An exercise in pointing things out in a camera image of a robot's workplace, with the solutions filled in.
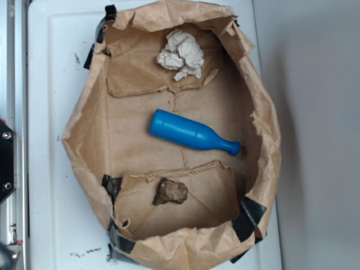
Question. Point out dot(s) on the white paper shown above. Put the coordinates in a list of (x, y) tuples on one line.
[(183, 54)]

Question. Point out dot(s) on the blue plastic bottle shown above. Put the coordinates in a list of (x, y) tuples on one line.
[(189, 133)]

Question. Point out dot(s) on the brown rock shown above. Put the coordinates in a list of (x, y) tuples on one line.
[(169, 191)]

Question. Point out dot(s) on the brown paper bag tray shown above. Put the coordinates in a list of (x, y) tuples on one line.
[(119, 163)]

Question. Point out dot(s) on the black mounting bracket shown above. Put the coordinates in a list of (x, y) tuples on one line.
[(7, 161)]

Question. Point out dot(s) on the aluminium frame rail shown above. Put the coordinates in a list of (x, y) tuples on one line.
[(14, 105)]

